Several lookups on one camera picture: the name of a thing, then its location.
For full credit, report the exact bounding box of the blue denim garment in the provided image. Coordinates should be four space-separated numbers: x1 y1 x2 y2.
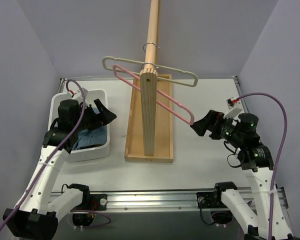
72 122 107 151

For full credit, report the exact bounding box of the pink hanger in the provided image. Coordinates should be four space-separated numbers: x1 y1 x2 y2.
112 62 195 125

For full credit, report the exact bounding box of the beige hanger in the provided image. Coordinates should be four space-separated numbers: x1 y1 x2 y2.
102 56 199 88

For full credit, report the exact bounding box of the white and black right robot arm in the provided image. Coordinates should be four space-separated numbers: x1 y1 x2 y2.
191 110 295 240

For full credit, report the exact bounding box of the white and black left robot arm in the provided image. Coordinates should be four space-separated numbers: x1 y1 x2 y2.
3 99 117 240

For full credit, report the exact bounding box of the white plastic basket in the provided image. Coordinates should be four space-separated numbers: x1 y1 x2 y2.
47 89 112 163

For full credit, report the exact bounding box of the wooden clothes rack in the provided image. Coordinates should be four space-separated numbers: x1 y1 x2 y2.
124 0 174 163

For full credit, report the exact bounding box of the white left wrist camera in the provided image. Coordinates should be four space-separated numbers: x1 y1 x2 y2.
66 88 88 102

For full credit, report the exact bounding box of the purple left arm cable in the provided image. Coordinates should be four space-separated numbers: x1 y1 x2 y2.
0 79 112 240

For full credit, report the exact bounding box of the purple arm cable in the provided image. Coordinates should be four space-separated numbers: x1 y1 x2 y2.
232 92 288 240
0 79 112 240

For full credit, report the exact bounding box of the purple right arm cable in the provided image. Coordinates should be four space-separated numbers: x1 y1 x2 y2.
232 92 288 240

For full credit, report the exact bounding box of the aluminium mounting rail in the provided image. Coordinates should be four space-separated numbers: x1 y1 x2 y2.
14 75 291 240

